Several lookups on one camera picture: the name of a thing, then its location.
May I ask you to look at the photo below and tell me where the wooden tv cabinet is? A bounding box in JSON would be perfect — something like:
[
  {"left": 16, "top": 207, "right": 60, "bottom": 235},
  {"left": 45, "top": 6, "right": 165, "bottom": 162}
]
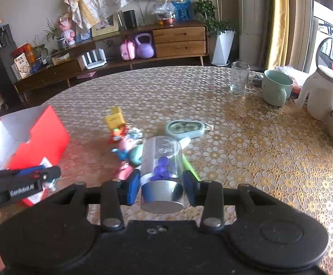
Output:
[{"left": 13, "top": 20, "right": 210, "bottom": 104}]

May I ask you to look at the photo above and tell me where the pink plastic piece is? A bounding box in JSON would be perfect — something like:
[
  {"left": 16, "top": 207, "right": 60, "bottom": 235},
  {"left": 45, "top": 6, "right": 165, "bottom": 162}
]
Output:
[{"left": 117, "top": 161, "right": 135, "bottom": 180}]

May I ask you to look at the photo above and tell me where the standing air conditioner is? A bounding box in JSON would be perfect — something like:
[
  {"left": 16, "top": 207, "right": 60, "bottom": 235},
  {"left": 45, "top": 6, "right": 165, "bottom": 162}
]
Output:
[{"left": 238, "top": 0, "right": 273, "bottom": 71}]

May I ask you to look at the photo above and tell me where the pink doll figure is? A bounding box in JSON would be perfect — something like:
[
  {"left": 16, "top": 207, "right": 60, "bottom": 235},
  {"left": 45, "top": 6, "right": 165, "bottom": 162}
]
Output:
[{"left": 112, "top": 139, "right": 133, "bottom": 161}]

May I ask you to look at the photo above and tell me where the teal keychain toy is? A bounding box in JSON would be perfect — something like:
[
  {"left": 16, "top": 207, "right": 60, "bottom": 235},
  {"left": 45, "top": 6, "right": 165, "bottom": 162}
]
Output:
[{"left": 129, "top": 145, "right": 145, "bottom": 166}]

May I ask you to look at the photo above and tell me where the tall plant in white pot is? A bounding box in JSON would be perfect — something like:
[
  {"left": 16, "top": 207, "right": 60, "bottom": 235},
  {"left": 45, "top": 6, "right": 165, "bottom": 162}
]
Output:
[{"left": 181, "top": 0, "right": 237, "bottom": 65}]

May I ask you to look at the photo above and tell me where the black cylinder speaker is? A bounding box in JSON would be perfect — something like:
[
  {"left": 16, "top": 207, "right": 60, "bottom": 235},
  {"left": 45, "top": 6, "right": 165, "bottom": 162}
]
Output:
[{"left": 123, "top": 10, "right": 138, "bottom": 29}]

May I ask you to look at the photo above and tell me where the white kettle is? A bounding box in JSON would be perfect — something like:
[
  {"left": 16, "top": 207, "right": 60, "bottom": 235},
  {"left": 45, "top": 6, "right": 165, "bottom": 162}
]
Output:
[{"left": 295, "top": 65, "right": 333, "bottom": 121}]

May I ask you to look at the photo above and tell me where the green highlighter pen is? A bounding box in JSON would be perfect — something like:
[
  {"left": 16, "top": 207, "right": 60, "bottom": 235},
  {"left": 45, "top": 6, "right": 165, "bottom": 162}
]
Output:
[{"left": 182, "top": 152, "right": 202, "bottom": 182}]

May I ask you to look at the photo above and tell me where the washing machine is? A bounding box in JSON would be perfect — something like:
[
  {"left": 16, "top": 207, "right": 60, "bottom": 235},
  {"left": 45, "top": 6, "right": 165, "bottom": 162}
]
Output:
[{"left": 304, "top": 17, "right": 333, "bottom": 75}]

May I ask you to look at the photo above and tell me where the clear drinking glass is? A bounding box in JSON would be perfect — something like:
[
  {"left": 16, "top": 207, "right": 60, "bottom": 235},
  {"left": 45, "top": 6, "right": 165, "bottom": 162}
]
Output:
[{"left": 230, "top": 61, "right": 251, "bottom": 93}]

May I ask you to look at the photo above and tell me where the mint oval case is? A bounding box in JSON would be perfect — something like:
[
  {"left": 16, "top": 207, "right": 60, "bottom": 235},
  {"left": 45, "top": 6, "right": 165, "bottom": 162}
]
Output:
[{"left": 165, "top": 120, "right": 214, "bottom": 139}]

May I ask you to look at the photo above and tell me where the yellow and white box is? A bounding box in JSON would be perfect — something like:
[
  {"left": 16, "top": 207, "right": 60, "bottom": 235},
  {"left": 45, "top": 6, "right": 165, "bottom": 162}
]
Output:
[{"left": 51, "top": 53, "right": 71, "bottom": 65}]

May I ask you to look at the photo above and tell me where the plastic bag of fruit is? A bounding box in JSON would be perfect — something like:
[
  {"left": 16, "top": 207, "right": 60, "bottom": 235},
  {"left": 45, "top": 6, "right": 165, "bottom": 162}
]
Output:
[{"left": 152, "top": 1, "right": 176, "bottom": 25}]

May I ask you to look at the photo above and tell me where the mint green mug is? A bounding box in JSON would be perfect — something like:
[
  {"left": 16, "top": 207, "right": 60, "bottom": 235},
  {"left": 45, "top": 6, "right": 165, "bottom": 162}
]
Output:
[{"left": 261, "top": 69, "right": 294, "bottom": 107}]

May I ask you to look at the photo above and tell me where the red cardboard box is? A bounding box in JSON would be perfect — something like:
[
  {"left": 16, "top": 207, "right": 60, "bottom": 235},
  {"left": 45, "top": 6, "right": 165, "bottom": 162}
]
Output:
[{"left": 0, "top": 105, "right": 70, "bottom": 207}]

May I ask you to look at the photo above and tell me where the white router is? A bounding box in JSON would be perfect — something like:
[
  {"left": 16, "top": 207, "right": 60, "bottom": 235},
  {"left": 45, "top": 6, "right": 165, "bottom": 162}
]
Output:
[{"left": 79, "top": 49, "right": 108, "bottom": 70}]

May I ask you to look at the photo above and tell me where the cream photo frame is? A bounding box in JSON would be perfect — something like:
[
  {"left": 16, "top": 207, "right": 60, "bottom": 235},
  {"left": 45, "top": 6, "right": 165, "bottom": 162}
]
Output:
[{"left": 91, "top": 14, "right": 119, "bottom": 37}]

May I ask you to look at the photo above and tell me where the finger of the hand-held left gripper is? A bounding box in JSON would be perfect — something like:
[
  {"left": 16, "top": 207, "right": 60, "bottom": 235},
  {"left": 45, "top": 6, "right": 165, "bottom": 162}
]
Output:
[
  {"left": 0, "top": 166, "right": 47, "bottom": 179},
  {"left": 38, "top": 165, "right": 62, "bottom": 184}
]

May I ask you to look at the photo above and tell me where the purple kettlebell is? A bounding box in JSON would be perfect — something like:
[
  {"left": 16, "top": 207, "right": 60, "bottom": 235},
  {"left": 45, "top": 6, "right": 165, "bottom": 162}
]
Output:
[{"left": 134, "top": 33, "right": 156, "bottom": 59}]

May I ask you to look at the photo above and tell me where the small potted plant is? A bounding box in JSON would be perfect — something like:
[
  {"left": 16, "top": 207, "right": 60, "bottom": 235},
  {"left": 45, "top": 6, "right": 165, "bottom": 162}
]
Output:
[
  {"left": 45, "top": 19, "right": 70, "bottom": 49},
  {"left": 32, "top": 35, "right": 48, "bottom": 58}
]

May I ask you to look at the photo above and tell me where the printed snack bag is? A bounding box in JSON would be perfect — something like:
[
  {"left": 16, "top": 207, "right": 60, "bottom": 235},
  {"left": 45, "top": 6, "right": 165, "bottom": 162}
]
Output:
[{"left": 14, "top": 53, "right": 31, "bottom": 80}]

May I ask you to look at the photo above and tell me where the pink toy suitcase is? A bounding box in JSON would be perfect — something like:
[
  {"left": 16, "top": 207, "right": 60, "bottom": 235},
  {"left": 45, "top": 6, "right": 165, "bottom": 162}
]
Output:
[{"left": 120, "top": 39, "right": 136, "bottom": 61}]

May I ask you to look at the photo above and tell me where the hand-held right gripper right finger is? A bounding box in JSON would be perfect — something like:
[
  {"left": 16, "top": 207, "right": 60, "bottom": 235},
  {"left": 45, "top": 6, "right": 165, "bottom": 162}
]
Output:
[{"left": 183, "top": 170, "right": 284, "bottom": 232}]

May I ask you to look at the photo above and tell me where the clear jar with silver lid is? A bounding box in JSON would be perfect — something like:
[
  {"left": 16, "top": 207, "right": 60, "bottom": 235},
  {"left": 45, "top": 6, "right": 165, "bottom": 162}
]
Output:
[{"left": 139, "top": 136, "right": 184, "bottom": 214}]

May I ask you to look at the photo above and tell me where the red dragon toy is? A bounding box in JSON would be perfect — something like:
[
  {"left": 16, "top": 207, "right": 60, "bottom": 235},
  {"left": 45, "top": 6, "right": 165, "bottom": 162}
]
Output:
[{"left": 111, "top": 126, "right": 127, "bottom": 143}]

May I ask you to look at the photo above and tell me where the orange box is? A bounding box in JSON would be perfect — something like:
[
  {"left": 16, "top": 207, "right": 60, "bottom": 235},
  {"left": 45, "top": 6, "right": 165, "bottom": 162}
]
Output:
[{"left": 16, "top": 44, "right": 37, "bottom": 64}]

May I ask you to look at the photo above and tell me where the crumpled plastic bag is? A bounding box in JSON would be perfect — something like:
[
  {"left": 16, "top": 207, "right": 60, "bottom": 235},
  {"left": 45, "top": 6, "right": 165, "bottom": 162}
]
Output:
[{"left": 274, "top": 66, "right": 310, "bottom": 94}]

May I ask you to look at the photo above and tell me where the yellow curtain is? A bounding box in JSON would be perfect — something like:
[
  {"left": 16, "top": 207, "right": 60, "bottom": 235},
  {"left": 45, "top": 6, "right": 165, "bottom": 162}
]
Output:
[{"left": 265, "top": 0, "right": 290, "bottom": 71}]

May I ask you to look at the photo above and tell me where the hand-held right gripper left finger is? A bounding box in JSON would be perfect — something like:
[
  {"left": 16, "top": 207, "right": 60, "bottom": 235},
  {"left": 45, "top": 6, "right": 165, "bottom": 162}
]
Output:
[{"left": 52, "top": 170, "right": 141, "bottom": 232}]

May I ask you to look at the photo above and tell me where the small yellow box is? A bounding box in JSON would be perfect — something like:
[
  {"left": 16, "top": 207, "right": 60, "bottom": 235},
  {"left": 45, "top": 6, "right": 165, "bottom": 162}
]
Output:
[{"left": 103, "top": 107, "right": 126, "bottom": 131}]

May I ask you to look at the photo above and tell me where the black water dispenser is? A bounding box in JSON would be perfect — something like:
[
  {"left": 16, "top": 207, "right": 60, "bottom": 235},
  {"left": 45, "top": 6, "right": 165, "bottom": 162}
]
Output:
[{"left": 0, "top": 24, "right": 21, "bottom": 109}]

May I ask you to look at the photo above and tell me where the pink plush doll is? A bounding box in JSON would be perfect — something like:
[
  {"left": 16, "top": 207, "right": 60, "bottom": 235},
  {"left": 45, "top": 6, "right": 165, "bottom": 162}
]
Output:
[{"left": 58, "top": 16, "right": 76, "bottom": 47}]

